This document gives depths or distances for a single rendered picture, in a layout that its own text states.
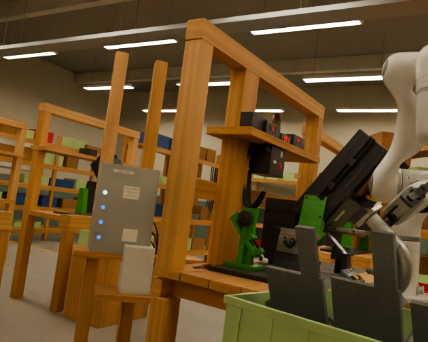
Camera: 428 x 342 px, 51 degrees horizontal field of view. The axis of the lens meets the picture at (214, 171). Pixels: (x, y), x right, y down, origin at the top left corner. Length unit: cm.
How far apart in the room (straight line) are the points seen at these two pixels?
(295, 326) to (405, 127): 81
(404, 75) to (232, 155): 98
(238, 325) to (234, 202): 121
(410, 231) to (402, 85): 46
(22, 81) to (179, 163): 1153
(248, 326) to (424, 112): 70
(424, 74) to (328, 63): 874
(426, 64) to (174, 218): 108
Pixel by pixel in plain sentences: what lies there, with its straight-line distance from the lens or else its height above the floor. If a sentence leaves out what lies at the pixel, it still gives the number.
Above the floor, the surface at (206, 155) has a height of 214.
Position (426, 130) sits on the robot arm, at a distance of 127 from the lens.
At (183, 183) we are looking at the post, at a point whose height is 123.
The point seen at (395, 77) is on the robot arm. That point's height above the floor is 162.
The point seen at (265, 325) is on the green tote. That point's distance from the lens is 100.
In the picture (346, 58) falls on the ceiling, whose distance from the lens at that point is 998.
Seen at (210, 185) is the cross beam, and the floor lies 125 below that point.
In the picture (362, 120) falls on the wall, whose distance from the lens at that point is 1169.
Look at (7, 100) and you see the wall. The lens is 1297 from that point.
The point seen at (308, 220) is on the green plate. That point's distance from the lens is 223.
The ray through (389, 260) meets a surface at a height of 110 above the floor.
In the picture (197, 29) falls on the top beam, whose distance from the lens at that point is 199.
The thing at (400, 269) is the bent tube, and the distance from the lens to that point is 98.
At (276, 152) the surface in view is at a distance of 231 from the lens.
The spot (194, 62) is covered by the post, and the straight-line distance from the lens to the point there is 194.
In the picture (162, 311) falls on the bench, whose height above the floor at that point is 71.
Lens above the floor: 116
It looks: 4 degrees up
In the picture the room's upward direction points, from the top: 7 degrees clockwise
